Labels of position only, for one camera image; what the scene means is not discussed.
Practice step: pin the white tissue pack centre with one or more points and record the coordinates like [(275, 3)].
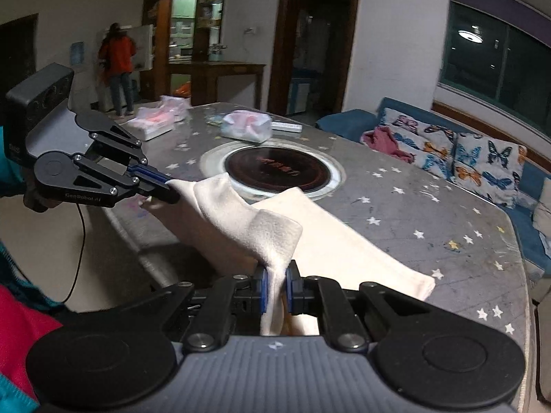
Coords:
[(245, 125)]

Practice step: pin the dark glass window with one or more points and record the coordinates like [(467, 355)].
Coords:
[(495, 56)]

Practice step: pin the white blue chest freezer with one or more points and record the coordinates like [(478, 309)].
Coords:
[(299, 94)]

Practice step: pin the blue water dispenser bottle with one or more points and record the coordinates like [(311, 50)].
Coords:
[(78, 53)]

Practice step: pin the white tissue pack left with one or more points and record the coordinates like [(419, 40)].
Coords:
[(157, 118)]

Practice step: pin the grey star-print table cover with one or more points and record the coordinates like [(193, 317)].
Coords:
[(409, 206)]

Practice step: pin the round induction cooktop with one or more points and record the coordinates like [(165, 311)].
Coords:
[(277, 167)]

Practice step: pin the person's left forearm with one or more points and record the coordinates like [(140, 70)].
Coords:
[(5, 159)]

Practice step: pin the brown wooden door frame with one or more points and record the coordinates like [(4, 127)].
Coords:
[(351, 38)]

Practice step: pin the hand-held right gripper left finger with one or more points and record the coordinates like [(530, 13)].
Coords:
[(263, 292)]

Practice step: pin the butterfly print cushion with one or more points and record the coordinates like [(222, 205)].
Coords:
[(419, 142), (490, 167)]

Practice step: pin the wooden side table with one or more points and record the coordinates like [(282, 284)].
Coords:
[(224, 71)]

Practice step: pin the white remote control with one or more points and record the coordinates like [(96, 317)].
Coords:
[(287, 127)]

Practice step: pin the wooden shelf cabinet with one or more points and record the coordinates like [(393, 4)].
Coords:
[(189, 13)]

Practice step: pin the pink garment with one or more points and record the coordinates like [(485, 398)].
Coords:
[(385, 144)]

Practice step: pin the orange bag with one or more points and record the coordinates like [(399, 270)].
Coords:
[(182, 89)]

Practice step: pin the blue sofa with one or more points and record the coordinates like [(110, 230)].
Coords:
[(527, 219)]

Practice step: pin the white tissue pack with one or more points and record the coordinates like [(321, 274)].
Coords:
[(245, 125), (157, 118)]

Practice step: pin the cream fleece cloth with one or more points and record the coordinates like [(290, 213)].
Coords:
[(275, 228)]

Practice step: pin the person's red teal jacket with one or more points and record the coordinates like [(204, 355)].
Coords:
[(17, 335)]

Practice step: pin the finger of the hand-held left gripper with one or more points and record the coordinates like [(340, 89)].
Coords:
[(116, 135), (153, 183)]

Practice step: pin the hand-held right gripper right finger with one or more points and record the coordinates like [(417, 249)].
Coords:
[(292, 292)]

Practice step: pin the dark wooden door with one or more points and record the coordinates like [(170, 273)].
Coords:
[(19, 47)]

